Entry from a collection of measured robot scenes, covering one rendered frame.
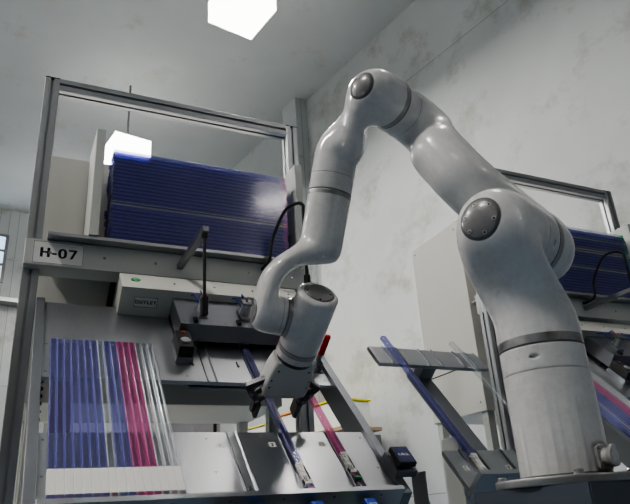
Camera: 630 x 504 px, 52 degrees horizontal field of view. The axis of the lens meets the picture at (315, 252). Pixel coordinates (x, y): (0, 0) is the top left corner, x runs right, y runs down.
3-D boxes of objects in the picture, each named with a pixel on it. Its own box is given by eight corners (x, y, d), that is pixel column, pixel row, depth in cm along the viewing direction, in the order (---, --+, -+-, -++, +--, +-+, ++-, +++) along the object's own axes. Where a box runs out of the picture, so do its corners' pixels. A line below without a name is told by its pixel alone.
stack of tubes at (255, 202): (290, 259, 189) (286, 178, 199) (107, 238, 168) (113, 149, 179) (275, 274, 199) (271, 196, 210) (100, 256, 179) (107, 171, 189)
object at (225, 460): (395, 503, 128) (400, 490, 127) (32, 522, 101) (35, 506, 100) (358, 440, 144) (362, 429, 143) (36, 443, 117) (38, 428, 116)
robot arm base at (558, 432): (673, 478, 86) (637, 342, 93) (590, 480, 75) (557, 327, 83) (551, 489, 100) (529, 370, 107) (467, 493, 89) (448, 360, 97)
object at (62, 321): (326, 401, 160) (332, 384, 159) (38, 396, 134) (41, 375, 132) (287, 334, 189) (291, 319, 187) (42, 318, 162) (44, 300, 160)
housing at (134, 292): (290, 345, 185) (302, 301, 181) (113, 335, 166) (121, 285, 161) (282, 331, 192) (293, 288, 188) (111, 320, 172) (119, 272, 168)
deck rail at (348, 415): (403, 517, 128) (412, 492, 126) (394, 517, 128) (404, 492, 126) (293, 335, 189) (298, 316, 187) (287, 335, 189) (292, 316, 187)
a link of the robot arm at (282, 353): (314, 332, 137) (309, 343, 139) (275, 330, 134) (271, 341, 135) (325, 359, 131) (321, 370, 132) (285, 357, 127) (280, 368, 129)
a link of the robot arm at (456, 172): (498, 286, 97) (546, 306, 108) (558, 228, 92) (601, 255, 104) (351, 111, 128) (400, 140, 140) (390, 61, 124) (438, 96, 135)
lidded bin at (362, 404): (373, 428, 588) (371, 399, 598) (340, 427, 567) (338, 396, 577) (342, 435, 622) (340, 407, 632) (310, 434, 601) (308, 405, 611)
